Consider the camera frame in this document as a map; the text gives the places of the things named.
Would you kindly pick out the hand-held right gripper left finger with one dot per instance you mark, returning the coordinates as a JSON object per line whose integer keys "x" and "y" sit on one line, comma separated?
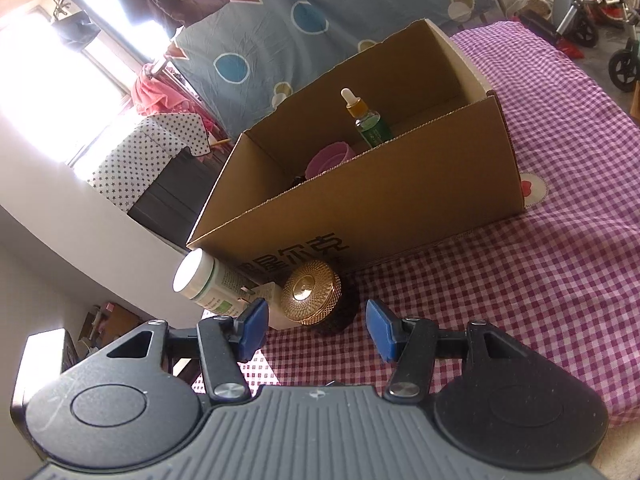
{"x": 252, "y": 327}

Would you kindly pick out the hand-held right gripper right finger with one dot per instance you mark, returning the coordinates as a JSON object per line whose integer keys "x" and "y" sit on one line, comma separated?
{"x": 380, "y": 331}

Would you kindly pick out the gold lid jar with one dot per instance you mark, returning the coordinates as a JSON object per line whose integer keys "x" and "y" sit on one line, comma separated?
{"x": 312, "y": 292}

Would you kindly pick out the brown cardboard box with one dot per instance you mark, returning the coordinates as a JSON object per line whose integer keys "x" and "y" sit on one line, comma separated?
{"x": 380, "y": 210}

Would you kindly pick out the white paper carton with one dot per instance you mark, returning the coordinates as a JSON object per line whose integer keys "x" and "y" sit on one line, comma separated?
{"x": 270, "y": 310}

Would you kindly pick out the white bottle green label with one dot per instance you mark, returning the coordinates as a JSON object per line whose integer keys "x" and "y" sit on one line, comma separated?
{"x": 205, "y": 280}

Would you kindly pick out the dark cabinet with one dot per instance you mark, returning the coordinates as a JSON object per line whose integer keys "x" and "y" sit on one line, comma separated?
{"x": 175, "y": 195}

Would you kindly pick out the pink cup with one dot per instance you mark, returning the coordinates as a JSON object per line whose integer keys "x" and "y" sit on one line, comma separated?
{"x": 330, "y": 160}

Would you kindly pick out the purple checked cloth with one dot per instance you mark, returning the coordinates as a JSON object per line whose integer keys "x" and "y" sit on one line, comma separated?
{"x": 550, "y": 270}

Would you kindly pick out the yellow broom stick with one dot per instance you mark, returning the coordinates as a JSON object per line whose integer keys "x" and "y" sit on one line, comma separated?
{"x": 223, "y": 142}

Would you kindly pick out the white star-print cloth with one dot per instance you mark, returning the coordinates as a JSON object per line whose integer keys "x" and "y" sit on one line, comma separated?
{"x": 145, "y": 155}

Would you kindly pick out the green dropper bottle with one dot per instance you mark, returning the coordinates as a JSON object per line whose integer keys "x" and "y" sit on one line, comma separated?
{"x": 370, "y": 125}

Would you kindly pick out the pink hanging clothes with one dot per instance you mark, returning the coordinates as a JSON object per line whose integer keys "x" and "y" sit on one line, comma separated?
{"x": 155, "y": 95}

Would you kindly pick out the blue sheet with circles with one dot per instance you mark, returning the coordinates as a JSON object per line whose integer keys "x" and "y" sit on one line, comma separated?
{"x": 325, "y": 25}

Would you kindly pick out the black hanging bag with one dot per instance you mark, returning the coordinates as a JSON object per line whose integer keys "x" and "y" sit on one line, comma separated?
{"x": 75, "y": 30}

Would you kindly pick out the metal walker with wheels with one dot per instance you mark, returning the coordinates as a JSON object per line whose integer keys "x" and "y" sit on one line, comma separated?
{"x": 600, "y": 5}

